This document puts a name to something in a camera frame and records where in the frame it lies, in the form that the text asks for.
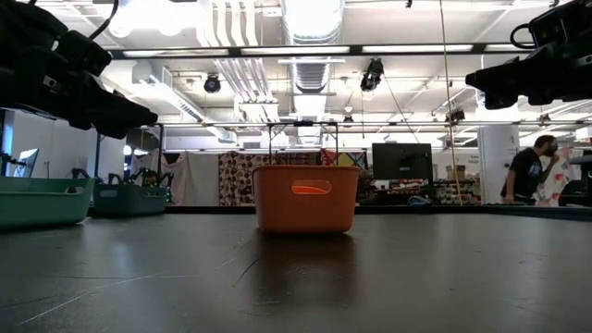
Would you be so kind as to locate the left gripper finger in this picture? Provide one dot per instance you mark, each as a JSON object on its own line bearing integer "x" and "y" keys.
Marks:
{"x": 120, "y": 115}

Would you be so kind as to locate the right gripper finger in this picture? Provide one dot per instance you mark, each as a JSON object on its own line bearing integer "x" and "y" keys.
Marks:
{"x": 499, "y": 85}

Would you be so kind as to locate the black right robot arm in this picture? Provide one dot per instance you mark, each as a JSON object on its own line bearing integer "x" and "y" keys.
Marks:
{"x": 585, "y": 4}

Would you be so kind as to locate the black background robot arm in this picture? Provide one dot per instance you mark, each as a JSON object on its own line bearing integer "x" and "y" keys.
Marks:
{"x": 148, "y": 178}
{"x": 81, "y": 175}

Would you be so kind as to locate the black hanging spotlight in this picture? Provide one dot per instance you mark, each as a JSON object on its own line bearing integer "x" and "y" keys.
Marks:
{"x": 212, "y": 84}
{"x": 371, "y": 76}
{"x": 457, "y": 115}

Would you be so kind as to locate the white round column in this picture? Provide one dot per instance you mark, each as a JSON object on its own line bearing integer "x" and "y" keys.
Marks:
{"x": 495, "y": 162}

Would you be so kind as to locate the slim tilted monitor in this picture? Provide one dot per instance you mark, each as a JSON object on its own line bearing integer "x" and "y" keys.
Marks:
{"x": 28, "y": 163}

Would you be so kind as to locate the dark teal plastic basket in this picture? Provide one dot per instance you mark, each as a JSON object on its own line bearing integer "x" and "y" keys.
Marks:
{"x": 129, "y": 201}

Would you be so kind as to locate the person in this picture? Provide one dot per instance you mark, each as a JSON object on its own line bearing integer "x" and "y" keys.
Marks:
{"x": 525, "y": 176}

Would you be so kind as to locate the brown cardboard box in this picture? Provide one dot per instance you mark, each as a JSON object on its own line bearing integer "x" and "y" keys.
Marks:
{"x": 458, "y": 173}

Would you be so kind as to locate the white hanging cloth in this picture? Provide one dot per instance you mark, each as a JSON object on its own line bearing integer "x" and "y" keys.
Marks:
{"x": 199, "y": 178}

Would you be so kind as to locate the pale floral cloth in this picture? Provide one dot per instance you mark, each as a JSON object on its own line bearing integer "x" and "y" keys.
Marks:
{"x": 557, "y": 180}

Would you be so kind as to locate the mint green plastic basket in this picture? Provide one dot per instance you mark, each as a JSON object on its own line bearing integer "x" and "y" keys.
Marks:
{"x": 41, "y": 205}

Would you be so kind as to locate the black computer monitor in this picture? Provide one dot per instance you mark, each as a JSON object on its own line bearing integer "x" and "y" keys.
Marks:
{"x": 402, "y": 161}

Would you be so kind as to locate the brown patterned cloth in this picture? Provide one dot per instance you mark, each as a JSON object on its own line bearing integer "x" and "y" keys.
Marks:
{"x": 236, "y": 180}

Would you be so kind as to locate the colourful patchwork quilt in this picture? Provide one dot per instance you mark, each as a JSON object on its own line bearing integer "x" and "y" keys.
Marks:
{"x": 344, "y": 159}

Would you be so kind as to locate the orange plastic basket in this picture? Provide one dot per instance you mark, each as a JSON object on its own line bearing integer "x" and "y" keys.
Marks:
{"x": 305, "y": 213}

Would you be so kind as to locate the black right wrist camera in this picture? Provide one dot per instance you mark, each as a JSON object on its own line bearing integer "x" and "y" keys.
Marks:
{"x": 559, "y": 25}

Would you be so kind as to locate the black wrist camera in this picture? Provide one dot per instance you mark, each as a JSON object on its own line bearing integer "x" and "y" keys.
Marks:
{"x": 559, "y": 25}
{"x": 85, "y": 51}

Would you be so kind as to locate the black background rig frame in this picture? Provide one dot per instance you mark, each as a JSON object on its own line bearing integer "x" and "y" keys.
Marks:
{"x": 159, "y": 148}

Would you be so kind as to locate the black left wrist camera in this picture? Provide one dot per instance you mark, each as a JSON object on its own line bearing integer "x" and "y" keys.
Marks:
{"x": 85, "y": 51}

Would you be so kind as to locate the black table frame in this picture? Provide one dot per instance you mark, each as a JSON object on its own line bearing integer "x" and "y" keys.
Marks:
{"x": 416, "y": 209}

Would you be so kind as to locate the black overhead rail with lights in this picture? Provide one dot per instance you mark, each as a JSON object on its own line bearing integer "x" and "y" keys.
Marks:
{"x": 296, "y": 50}

